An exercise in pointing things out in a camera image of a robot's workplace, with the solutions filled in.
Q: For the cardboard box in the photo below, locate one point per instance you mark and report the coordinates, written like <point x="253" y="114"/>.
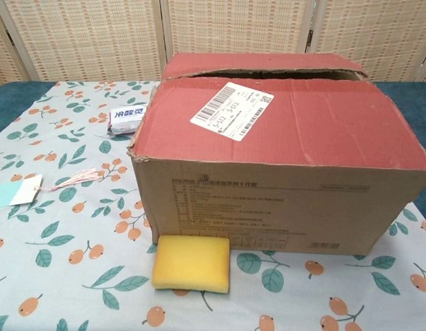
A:
<point x="268" y="189"/>

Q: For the white toothpaste box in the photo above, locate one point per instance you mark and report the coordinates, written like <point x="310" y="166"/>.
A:
<point x="127" y="119"/>

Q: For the yellow sponge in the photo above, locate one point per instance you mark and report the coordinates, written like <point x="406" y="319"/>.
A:
<point x="190" y="263"/>

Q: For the woven folding screen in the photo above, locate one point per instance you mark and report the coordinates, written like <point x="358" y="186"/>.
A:
<point x="96" y="34"/>

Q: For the floral print tablecloth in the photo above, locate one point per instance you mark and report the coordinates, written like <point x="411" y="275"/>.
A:
<point x="61" y="276"/>

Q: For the teal white tasselled bookmark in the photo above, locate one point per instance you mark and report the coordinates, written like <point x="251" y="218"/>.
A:
<point x="23" y="191"/>

